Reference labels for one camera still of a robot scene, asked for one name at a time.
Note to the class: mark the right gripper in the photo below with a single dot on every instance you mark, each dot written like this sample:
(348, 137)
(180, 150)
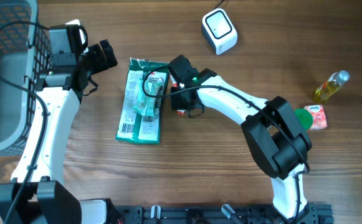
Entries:
(176, 104)

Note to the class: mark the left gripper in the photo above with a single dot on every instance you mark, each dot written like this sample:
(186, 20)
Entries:
(98, 64)

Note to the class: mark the red stick sachet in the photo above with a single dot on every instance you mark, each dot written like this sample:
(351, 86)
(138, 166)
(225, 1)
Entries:
(180, 112)

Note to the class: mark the mint green wipes pack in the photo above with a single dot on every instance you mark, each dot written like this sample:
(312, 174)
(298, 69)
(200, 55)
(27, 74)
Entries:
(145, 105)

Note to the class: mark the green 3M gloves package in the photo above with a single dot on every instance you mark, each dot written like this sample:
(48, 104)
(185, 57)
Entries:
(134, 127)

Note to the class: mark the green lid round container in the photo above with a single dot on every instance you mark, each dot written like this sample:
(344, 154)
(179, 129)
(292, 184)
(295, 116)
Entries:
(304, 117)

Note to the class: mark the orange Kleenex tissue pack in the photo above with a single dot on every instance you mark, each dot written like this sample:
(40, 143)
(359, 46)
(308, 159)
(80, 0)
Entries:
(319, 118)

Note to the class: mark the yellow liquid bottle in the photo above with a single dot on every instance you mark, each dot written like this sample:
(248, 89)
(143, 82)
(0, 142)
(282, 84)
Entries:
(331, 86)

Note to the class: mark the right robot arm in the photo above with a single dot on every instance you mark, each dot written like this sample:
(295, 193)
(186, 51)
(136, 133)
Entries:
(276, 138)

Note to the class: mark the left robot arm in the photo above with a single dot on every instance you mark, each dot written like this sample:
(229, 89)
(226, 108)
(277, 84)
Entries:
(36, 192)

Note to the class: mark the white barcode scanner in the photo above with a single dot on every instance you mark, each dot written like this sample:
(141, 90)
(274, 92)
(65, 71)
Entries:
(219, 31)

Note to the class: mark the grey plastic mesh basket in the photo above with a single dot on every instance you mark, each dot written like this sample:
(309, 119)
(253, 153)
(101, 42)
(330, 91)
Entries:
(23, 53)

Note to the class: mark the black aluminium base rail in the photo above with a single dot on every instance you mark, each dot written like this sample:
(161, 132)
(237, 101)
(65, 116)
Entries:
(193, 214)

